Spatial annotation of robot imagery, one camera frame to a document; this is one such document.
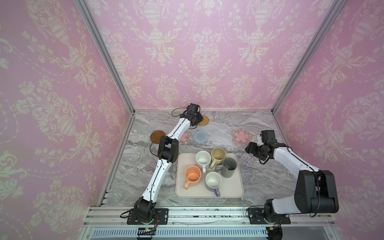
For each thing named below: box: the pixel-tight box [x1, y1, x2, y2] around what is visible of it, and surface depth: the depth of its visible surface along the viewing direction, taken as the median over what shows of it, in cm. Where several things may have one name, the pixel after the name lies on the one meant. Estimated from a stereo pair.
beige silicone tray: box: [175, 152, 244, 199], surface depth 85 cm
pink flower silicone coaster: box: [179, 131, 192, 145], surface depth 105 cm
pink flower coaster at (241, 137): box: [231, 128, 252, 147], surface depth 108 cm
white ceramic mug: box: [195, 150, 212, 174], surface depth 89 cm
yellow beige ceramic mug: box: [210, 147, 226, 169], surface depth 87 cm
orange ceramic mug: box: [184, 165, 202, 190], surface depth 83 cm
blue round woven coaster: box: [193, 130, 209, 144], surface depth 108 cm
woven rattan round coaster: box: [198, 115, 209, 126], surface depth 115 cm
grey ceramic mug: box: [215, 157, 237, 178], surface depth 86 cm
